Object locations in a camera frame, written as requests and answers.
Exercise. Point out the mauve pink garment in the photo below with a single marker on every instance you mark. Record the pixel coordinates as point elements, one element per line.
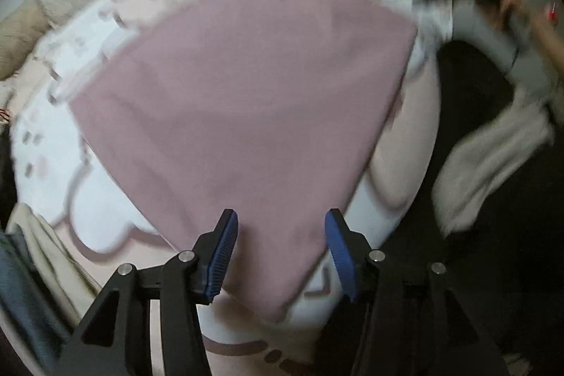
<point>246,103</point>

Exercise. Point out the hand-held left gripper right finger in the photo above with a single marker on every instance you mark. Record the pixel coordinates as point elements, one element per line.
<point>343,261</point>

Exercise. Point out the cream folded cloth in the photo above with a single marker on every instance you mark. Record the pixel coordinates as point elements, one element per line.
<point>48,252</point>

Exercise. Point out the person's right hand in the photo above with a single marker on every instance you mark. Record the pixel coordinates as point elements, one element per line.
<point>546,32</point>

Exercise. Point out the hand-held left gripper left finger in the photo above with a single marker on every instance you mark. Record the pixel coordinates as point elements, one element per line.
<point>220,261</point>

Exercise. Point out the cartoon bear printed bed sheet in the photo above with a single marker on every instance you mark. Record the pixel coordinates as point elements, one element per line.
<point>110,222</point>

